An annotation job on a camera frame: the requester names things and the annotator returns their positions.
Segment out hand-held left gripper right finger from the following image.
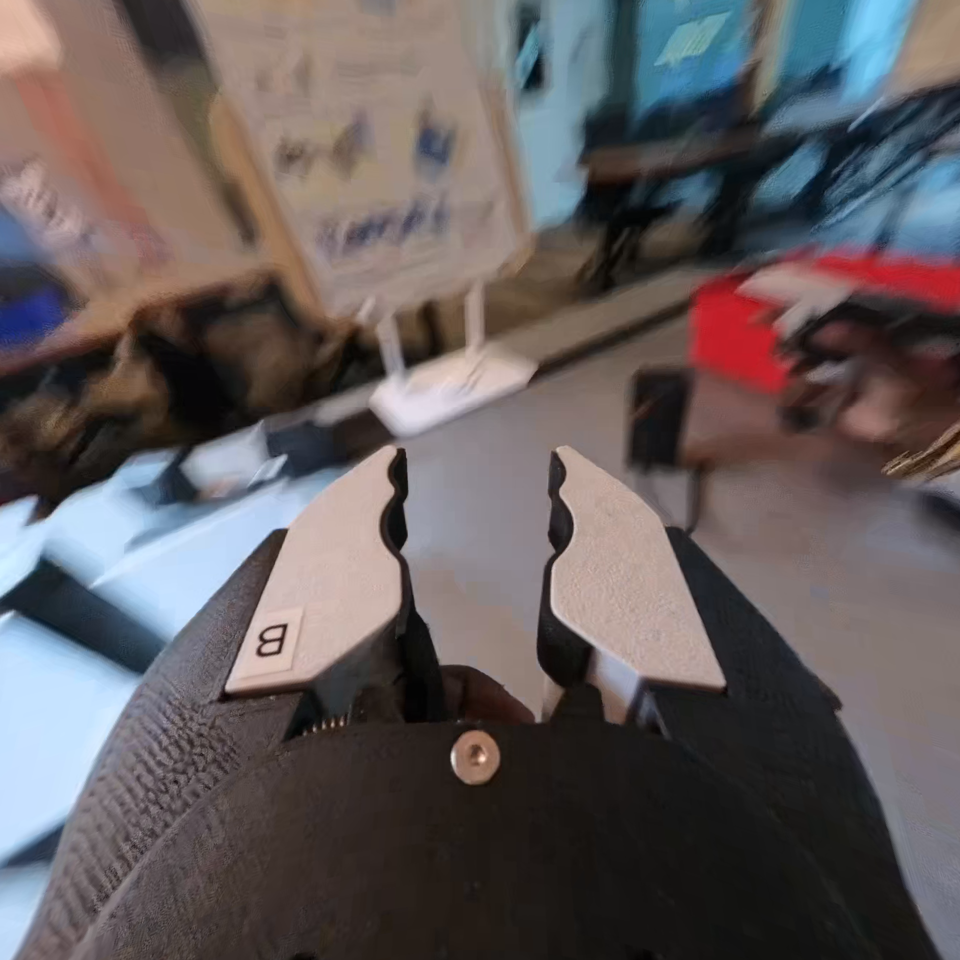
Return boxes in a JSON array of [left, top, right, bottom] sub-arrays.
[[537, 446, 727, 725]]

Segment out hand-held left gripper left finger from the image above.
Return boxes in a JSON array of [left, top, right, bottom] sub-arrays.
[[225, 444, 445, 723]]

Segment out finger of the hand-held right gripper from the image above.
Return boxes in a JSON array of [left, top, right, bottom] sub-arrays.
[[738, 266, 864, 303], [776, 296, 852, 339]]

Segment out red plastic bin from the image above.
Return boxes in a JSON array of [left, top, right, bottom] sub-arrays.
[[688, 253, 960, 397]]

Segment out black usb cable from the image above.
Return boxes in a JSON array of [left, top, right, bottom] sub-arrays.
[[652, 453, 712, 535]]

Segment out clear plastic bin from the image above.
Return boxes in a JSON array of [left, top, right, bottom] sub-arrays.
[[0, 418, 376, 871]]

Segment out black usb hub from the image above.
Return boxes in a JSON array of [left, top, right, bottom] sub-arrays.
[[628, 366, 693, 472]]

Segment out person's right hand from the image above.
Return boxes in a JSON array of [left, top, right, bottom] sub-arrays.
[[780, 352, 960, 451]]

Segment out person's left hand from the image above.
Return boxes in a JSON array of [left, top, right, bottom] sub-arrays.
[[442, 666, 537, 725]]

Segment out dark desk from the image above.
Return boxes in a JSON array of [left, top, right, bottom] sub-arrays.
[[581, 123, 826, 294]]

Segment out dark brown cloth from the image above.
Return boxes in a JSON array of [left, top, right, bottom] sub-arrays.
[[0, 273, 339, 504]]

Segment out instruction sign on white stand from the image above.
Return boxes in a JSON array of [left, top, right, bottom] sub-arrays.
[[210, 0, 541, 438]]

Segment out gold bracelet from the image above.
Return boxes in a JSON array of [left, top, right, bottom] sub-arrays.
[[883, 423, 960, 481]]

